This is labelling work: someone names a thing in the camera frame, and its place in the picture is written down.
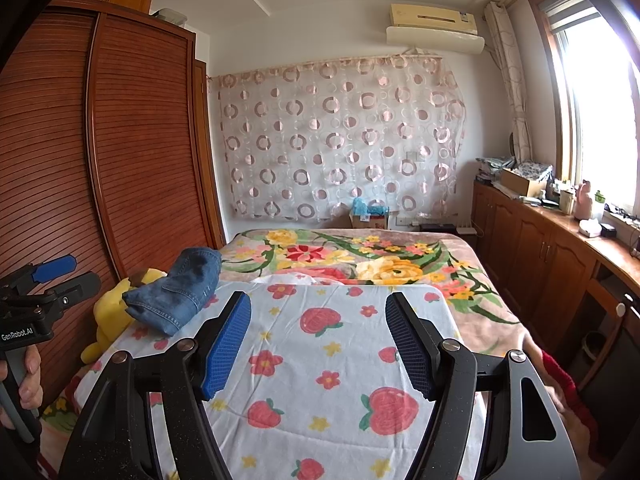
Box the wooden slatted wardrobe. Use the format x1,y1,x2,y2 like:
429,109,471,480
0,0,226,401

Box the pink figurine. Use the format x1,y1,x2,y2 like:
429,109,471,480
575,180,595,220

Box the yellow plush toy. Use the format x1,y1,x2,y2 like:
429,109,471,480
80,268,168,365

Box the wooden cabinet counter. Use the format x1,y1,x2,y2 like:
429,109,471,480
471,180,640,406

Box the blue jeans pants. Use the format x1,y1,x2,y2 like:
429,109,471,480
122,246,222,337

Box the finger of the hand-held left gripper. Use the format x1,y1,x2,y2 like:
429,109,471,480
47,271,102,318
0,255,77,293

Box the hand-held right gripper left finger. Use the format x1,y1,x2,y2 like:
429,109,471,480
59,290,252,480

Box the white storage box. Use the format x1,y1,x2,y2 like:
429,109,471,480
152,7,188,26

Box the patterned window drape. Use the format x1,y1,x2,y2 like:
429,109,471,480
484,1,533,163

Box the red cloth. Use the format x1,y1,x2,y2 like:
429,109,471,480
540,350,606,461

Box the strawberry print sheet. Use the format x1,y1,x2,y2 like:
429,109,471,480
87,280,488,480

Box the circle-patterned sheer curtain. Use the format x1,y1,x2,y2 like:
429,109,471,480
212,55,466,221

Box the person's left hand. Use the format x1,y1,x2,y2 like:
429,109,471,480
19,345,43,411

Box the wall air conditioner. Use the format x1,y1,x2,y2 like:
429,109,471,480
386,2,486,56

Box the cardboard box with blue bag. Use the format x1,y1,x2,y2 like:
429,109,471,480
350,197,391,231

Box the floral blanket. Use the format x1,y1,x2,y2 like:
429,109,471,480
217,227,523,361

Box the patterned fabric pile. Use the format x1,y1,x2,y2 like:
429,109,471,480
475,156,516,183

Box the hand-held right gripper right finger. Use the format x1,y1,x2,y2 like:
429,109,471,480
385,291,581,480

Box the open cardboard box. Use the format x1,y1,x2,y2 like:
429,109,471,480
500,164,553,198

